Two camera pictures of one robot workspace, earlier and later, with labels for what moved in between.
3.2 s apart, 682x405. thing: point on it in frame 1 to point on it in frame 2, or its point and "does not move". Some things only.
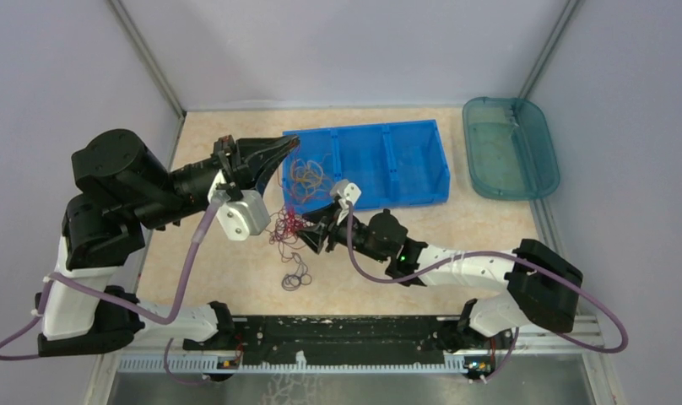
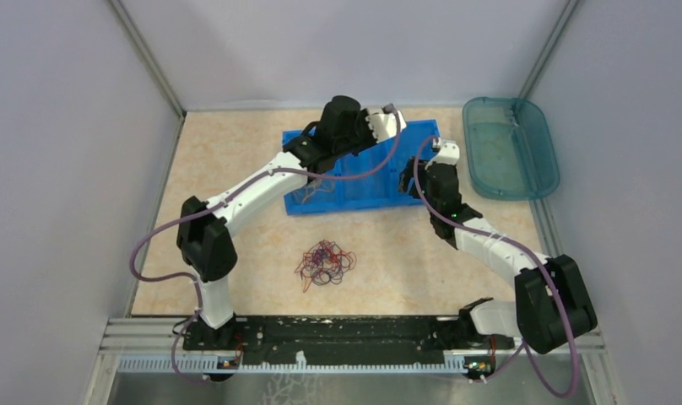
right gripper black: (316, 236) to (406, 177)
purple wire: (292, 282) to (325, 264)
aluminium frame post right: (549, 48) does not move
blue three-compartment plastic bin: (392, 164) does not move
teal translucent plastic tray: (510, 149) does not move
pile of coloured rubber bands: (292, 224) to (325, 262)
